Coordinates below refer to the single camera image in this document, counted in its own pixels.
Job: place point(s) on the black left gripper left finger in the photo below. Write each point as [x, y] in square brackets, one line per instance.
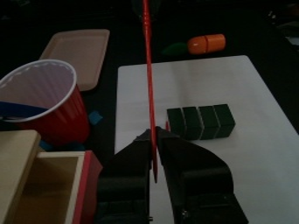
[124, 186]

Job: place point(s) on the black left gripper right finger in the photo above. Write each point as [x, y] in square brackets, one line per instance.
[197, 186]

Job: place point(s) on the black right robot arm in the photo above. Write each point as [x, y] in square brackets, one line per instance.
[290, 29]

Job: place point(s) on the green wrapped sushi piece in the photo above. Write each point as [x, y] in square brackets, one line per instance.
[175, 121]
[191, 122]
[208, 121]
[224, 118]

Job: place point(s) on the white cutting board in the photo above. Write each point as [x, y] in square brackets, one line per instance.
[217, 84]

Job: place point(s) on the pink rectangular plate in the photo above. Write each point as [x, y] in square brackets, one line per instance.
[79, 55]

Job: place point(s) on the red fronted wooden drawer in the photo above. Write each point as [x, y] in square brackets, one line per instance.
[51, 186]

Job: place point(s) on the small teal block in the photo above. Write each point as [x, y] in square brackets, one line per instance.
[95, 117]

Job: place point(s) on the red plastic cup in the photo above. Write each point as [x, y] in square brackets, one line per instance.
[64, 116]

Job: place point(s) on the light wooden box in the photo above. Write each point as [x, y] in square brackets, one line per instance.
[15, 163]

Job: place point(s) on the blue plastic spoon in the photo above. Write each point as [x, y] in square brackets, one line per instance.
[19, 109]

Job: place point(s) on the orange toy carrot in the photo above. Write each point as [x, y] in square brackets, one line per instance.
[204, 44]

